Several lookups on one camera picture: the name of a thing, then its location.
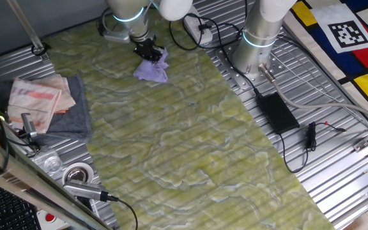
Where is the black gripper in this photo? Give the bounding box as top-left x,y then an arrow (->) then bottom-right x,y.
134,36 -> 165,64

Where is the purple microfibre cloth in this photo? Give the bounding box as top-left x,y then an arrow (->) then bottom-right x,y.
132,47 -> 169,84

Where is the white power strip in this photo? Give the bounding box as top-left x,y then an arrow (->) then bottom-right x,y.
183,14 -> 213,45

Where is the green marble pattern mat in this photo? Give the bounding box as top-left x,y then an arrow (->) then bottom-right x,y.
43,0 -> 337,230

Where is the beige towel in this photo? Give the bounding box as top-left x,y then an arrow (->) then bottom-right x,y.
32,73 -> 76,114

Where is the dark grey towel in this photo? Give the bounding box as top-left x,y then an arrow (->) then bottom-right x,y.
0,73 -> 93,144

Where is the pink striped towel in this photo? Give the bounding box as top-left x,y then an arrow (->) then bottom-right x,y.
7,78 -> 63,134

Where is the slanted aluminium pole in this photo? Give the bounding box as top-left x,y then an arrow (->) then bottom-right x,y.
6,0 -> 49,61

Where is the black power adapter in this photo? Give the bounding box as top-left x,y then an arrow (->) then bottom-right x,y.
256,91 -> 300,135

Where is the steel bowl with beige rim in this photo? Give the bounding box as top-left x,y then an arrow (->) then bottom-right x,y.
61,162 -> 95,186

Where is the clear glass cup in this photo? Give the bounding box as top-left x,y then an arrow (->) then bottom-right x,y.
33,147 -> 63,175

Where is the white paper marker tag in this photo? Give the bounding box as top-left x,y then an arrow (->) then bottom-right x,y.
310,3 -> 368,54

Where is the grey box with red button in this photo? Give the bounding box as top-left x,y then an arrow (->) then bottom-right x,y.
36,209 -> 70,230

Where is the black keyboard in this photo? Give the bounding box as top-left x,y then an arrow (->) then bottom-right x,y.
0,183 -> 43,230

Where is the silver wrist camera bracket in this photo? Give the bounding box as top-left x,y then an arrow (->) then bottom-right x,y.
98,8 -> 132,44

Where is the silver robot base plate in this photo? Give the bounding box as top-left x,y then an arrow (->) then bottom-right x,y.
214,41 -> 287,93

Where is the black power cable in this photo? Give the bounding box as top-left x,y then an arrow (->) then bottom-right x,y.
169,12 -> 262,97

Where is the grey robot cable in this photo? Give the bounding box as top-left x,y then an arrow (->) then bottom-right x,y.
257,63 -> 368,125

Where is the small silver camera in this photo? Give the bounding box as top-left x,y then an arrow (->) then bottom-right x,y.
20,112 -> 38,139

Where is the silver camera with vents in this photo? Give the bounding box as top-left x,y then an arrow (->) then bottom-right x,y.
63,178 -> 119,203

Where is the black camera cable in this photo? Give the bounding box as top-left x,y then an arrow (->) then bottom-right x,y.
116,196 -> 139,230

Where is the bundled black cable red tip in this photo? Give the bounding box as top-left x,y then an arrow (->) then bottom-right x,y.
279,120 -> 347,174

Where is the aluminium frame bar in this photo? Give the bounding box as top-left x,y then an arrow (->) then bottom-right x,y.
0,130 -> 113,230

